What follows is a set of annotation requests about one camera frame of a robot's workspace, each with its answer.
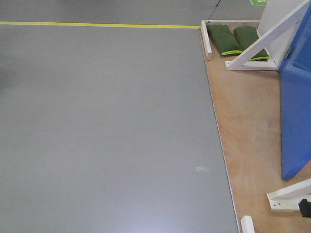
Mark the white wall panel by door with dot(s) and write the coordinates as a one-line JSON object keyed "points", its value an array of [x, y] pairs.
{"points": [[279, 24]]}

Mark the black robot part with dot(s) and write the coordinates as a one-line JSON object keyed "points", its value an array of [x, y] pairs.
{"points": [[305, 208]]}

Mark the white diagonal wooden brace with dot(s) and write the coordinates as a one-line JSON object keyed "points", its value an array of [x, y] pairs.
{"points": [[242, 62]]}

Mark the green sandbag by door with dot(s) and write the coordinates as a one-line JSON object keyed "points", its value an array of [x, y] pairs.
{"points": [[246, 36], [224, 40]]}

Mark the white wooden foot bracket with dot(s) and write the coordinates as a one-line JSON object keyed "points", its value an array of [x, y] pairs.
{"points": [[288, 198]]}

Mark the right green sandbag by door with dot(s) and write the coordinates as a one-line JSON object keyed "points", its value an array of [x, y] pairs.
{"points": [[246, 36]]}

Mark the near plywood base platform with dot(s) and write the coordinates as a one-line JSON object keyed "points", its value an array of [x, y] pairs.
{"points": [[247, 108]]}

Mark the left green sandbag by door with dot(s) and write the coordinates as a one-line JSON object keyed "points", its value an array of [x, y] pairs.
{"points": [[224, 40]]}

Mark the blue door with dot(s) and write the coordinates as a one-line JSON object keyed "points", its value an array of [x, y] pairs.
{"points": [[295, 99]]}

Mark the white short wooden rail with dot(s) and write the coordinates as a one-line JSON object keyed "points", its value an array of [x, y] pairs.
{"points": [[205, 41]]}

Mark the white wooden rail near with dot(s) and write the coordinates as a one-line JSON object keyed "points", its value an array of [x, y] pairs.
{"points": [[247, 224]]}

